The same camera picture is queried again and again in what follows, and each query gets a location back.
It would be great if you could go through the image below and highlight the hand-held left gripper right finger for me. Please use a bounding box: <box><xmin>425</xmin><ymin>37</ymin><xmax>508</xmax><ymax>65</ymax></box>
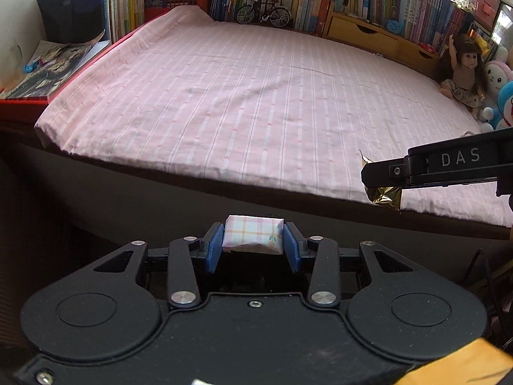
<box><xmin>282</xmin><ymin>222</ymin><xmax>417</xmax><ymax>309</ymax></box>

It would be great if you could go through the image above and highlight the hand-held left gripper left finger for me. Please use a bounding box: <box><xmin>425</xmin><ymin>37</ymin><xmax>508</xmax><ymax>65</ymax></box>
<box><xmin>94</xmin><ymin>222</ymin><xmax>225</xmax><ymax>309</ymax></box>

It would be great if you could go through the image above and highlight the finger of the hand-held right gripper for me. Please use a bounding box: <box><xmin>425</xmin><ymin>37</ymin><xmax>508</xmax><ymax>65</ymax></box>
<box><xmin>361</xmin><ymin>130</ymin><xmax>513</xmax><ymax>189</ymax></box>

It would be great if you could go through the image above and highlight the plaid tissue packet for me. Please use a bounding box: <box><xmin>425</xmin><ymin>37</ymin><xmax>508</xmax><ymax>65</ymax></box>
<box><xmin>223</xmin><ymin>214</ymin><xmax>286</xmax><ymax>256</ymax></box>

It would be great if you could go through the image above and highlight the gold foil wrapper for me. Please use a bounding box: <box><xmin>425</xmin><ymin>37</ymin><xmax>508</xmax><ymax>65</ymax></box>
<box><xmin>358</xmin><ymin>148</ymin><xmax>402</xmax><ymax>213</ymax></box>

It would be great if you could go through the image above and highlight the row of thin picture books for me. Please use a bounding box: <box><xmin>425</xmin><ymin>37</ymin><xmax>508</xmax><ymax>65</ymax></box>
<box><xmin>106</xmin><ymin>0</ymin><xmax>146</xmax><ymax>43</ymax></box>

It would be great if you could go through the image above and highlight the blue white plush toy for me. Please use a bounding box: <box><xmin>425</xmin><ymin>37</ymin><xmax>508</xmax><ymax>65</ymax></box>
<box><xmin>479</xmin><ymin>82</ymin><xmax>513</xmax><ymax>131</ymax></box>

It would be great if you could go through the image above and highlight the brown-haired doll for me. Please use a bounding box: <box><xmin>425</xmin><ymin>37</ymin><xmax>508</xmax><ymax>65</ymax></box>
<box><xmin>440</xmin><ymin>34</ymin><xmax>487</xmax><ymax>119</ymax></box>

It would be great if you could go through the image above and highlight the white pink plush toy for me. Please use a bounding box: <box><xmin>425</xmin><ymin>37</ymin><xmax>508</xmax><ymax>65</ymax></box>
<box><xmin>483</xmin><ymin>60</ymin><xmax>513</xmax><ymax>105</ymax></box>

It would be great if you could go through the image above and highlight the wooden drawer unit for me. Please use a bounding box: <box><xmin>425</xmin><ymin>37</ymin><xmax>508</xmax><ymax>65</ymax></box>
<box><xmin>323</xmin><ymin>10</ymin><xmax>443</xmax><ymax>79</ymax></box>

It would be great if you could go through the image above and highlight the pink striped bedsheet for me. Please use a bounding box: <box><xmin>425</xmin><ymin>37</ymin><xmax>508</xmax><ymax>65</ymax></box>
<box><xmin>34</xmin><ymin>6</ymin><xmax>513</xmax><ymax>227</ymax></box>

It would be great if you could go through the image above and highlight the black model bicycle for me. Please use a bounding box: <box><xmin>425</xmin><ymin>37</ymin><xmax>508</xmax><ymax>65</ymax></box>
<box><xmin>236</xmin><ymin>0</ymin><xmax>292</xmax><ymax>28</ymax></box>

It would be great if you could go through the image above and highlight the photo cover magazine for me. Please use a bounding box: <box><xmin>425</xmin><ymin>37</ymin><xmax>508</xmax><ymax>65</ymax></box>
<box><xmin>0</xmin><ymin>30</ymin><xmax>107</xmax><ymax>101</ymax></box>

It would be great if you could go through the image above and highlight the large dark blue book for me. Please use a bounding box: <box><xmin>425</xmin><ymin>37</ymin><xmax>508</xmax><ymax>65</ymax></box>
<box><xmin>32</xmin><ymin>0</ymin><xmax>111</xmax><ymax>45</ymax></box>

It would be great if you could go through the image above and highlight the dark brown bed frame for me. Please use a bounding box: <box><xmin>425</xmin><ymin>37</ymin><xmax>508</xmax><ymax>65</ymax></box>
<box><xmin>0</xmin><ymin>122</ymin><xmax>513</xmax><ymax>257</ymax></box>

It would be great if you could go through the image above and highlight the black cable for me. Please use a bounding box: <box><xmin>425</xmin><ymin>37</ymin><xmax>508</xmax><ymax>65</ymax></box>
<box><xmin>461</xmin><ymin>249</ymin><xmax>513</xmax><ymax>346</ymax></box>

